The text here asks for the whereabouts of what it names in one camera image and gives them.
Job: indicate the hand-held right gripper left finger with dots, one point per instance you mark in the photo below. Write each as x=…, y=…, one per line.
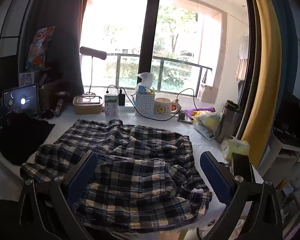
x=82, y=177

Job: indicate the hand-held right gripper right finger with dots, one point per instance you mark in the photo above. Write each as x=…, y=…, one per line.
x=215, y=177

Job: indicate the plaid pants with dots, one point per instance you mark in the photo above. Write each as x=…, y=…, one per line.
x=130, y=170

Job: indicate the white textured tablecloth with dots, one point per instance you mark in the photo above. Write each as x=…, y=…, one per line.
x=207, y=150

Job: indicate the black smartphone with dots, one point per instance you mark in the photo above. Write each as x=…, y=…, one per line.
x=241, y=163

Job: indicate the yellow tissue pack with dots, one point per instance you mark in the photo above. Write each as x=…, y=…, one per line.
x=236, y=146

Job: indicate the steel tumbler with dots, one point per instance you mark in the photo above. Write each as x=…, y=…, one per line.
x=227, y=122

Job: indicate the yellow plush toy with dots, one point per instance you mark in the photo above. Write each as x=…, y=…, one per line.
x=197, y=114

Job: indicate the purple cloth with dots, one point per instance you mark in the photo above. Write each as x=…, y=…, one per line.
x=202, y=109

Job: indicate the beige lunch box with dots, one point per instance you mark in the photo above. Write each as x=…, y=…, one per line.
x=87, y=107

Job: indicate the small grey figurine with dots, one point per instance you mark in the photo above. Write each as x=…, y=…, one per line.
x=182, y=115

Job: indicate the small black bundle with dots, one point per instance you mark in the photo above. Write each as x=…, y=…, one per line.
x=48, y=114

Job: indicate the spray can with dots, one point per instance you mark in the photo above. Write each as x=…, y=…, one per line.
x=58, y=107

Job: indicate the white shelf unit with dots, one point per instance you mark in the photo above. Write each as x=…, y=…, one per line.
x=287, y=152

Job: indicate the white and green milk carton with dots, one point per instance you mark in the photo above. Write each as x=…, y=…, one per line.
x=111, y=106

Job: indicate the white tote bag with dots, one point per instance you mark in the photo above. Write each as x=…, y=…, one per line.
x=207, y=92

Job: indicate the black power adapter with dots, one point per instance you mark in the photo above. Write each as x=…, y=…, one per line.
x=121, y=100

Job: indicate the cream bear-print mug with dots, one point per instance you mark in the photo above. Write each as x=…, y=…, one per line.
x=162, y=107

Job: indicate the large black object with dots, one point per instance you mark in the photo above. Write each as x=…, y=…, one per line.
x=292, y=135

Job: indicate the brown cardboard box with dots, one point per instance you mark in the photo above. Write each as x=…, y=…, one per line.
x=50, y=95

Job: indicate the white perforated basket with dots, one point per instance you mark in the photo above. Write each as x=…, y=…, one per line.
x=145, y=105

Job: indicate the tablet with dark screen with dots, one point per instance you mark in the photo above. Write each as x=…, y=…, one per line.
x=22, y=100

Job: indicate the blue pouch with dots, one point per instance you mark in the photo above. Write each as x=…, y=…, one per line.
x=141, y=89

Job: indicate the yellow curtain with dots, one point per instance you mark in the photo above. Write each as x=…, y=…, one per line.
x=265, y=80

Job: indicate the white bear-print box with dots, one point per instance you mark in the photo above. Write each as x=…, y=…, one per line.
x=26, y=78

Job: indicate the hanging clothes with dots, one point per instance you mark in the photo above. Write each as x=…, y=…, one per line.
x=242, y=65

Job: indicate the white plastic bag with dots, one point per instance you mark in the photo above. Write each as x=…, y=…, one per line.
x=145, y=78

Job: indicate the balcony railing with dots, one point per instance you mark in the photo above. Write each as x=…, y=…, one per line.
x=180, y=62

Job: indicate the white desk lamp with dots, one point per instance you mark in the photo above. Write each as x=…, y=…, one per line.
x=92, y=52

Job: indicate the colourful snack bag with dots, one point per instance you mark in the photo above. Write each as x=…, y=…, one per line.
x=40, y=47

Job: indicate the dark teal curtain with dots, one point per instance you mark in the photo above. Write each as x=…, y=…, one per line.
x=62, y=30
x=288, y=55

